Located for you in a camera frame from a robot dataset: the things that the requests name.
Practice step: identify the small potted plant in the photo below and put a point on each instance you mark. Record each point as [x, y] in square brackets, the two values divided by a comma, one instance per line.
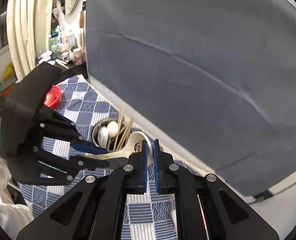
[75, 46]

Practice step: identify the wooden chopstick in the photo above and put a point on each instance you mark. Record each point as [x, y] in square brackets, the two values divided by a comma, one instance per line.
[112, 141]
[125, 134]
[120, 121]

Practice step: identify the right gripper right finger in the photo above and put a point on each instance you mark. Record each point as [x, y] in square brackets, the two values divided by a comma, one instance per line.
[205, 207]

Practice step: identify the cream ceramic soup spoon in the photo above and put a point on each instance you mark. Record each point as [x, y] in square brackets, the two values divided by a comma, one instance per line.
[133, 145]

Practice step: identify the red plastic basket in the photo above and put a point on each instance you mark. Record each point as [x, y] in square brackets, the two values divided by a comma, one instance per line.
[53, 97]

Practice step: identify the grey upholstered sofa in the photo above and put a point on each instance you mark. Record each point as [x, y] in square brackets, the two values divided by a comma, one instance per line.
[217, 76]

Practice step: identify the dark side table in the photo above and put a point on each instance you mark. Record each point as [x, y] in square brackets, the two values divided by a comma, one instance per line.
[65, 67]

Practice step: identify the black cylindrical utensil holder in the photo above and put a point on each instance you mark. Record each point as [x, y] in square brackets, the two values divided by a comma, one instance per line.
[96, 128]

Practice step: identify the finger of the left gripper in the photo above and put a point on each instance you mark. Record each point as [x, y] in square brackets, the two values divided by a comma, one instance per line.
[79, 162]
[88, 147]

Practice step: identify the white round spoon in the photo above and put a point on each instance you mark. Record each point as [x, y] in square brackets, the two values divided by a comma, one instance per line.
[112, 129]

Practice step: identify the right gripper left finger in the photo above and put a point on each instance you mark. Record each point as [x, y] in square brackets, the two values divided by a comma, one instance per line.
[94, 207]

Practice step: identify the blue white patterned tablecloth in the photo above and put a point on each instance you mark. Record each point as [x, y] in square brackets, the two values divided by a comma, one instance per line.
[63, 150]

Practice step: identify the white bottle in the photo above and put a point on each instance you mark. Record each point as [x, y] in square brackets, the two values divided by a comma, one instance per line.
[71, 39]

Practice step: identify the white blue patterned ceramic spoon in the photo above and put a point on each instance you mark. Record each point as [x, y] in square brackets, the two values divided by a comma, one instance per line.
[102, 137]

